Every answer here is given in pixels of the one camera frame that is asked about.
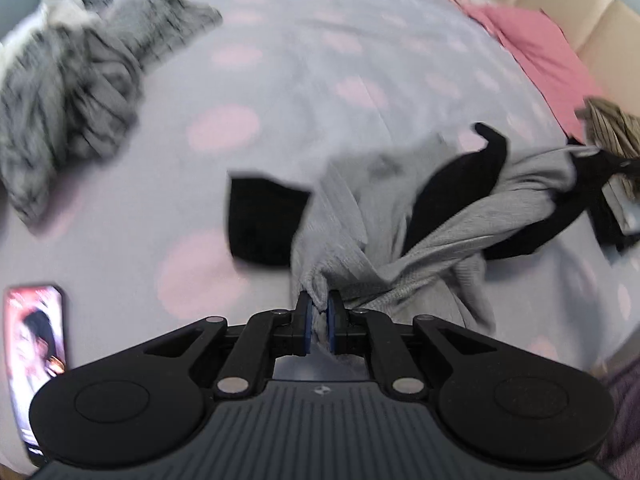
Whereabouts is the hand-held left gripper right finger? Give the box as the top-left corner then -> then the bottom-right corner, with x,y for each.
326,290 -> 506,402

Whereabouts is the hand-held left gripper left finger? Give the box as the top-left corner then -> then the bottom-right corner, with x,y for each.
122,291 -> 315,402

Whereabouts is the olive striped garment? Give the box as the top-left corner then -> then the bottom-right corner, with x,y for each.
575,97 -> 640,161

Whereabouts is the beige padded headboard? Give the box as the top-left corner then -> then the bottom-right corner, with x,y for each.
467,0 -> 640,116

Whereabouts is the polka dot bedspread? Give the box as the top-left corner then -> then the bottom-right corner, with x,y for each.
0,0 -> 640,476

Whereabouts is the person's purple fleece robe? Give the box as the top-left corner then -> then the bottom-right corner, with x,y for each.
597,360 -> 640,480

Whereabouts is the black folded garment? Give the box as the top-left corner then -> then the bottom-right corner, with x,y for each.
570,147 -> 633,256

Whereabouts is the light grey folded garment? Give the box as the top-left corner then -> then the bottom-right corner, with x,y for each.
602,180 -> 638,235

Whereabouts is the smartphone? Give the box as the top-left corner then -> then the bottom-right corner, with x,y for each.
4,284 -> 68,466

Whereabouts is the grey striped garment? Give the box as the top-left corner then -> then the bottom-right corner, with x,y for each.
0,0 -> 223,226

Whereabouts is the grey shirt with black sleeves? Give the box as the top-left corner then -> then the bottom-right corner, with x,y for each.
227,122 -> 601,346

